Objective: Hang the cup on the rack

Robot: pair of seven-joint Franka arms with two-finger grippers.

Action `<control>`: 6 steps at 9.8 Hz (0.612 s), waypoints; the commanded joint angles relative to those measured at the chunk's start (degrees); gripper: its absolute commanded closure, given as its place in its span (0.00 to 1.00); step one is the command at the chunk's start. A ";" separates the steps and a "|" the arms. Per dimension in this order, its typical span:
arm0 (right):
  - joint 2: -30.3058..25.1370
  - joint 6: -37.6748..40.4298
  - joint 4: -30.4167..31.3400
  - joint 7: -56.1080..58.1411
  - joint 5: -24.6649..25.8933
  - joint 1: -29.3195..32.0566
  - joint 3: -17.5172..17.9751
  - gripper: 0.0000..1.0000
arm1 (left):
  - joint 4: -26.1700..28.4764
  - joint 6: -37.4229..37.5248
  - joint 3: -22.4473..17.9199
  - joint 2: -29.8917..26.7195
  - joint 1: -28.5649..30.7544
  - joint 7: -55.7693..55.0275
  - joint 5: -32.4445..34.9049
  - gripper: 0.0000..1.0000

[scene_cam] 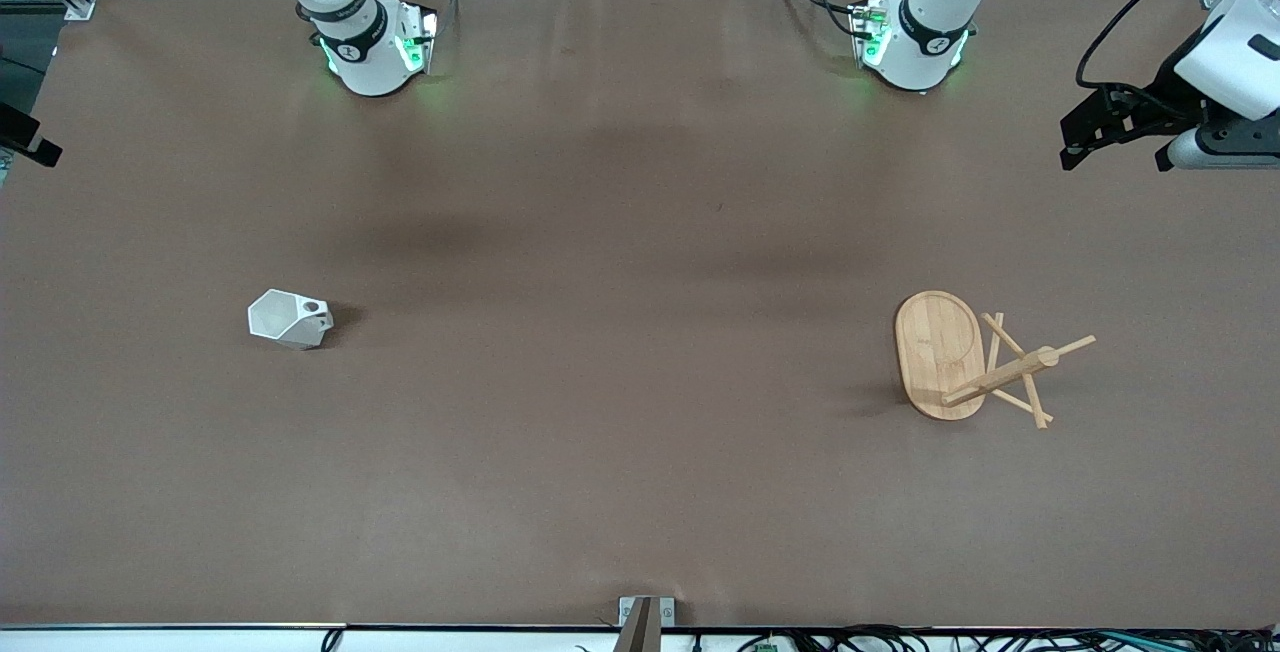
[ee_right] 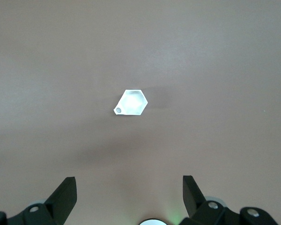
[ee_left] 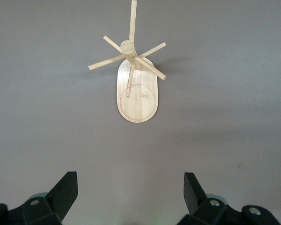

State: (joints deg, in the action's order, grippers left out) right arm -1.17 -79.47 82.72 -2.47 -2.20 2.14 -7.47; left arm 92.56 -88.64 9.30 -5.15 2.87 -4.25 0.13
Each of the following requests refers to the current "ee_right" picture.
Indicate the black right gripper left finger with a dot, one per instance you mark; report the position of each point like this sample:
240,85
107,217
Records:
61,201

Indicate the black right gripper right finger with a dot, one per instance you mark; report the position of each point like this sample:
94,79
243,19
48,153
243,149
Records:
196,204

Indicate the white hexagonal cup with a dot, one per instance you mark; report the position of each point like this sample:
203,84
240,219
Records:
130,102

